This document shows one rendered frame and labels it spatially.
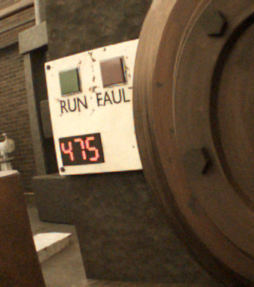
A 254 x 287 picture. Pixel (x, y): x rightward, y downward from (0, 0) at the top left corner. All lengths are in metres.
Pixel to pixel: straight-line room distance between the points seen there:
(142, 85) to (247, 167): 0.18
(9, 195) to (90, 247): 2.41
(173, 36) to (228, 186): 0.17
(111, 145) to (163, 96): 0.24
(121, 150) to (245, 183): 0.34
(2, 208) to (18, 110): 6.20
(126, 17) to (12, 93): 8.70
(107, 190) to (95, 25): 0.25
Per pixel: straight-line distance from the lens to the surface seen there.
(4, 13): 8.65
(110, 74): 0.76
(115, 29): 0.79
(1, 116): 9.71
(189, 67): 0.46
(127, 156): 0.76
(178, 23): 0.54
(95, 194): 0.83
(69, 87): 0.80
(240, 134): 0.45
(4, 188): 3.24
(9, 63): 9.51
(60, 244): 4.86
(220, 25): 0.44
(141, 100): 0.58
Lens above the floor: 1.14
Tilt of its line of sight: 3 degrees down
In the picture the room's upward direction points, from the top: 9 degrees counter-clockwise
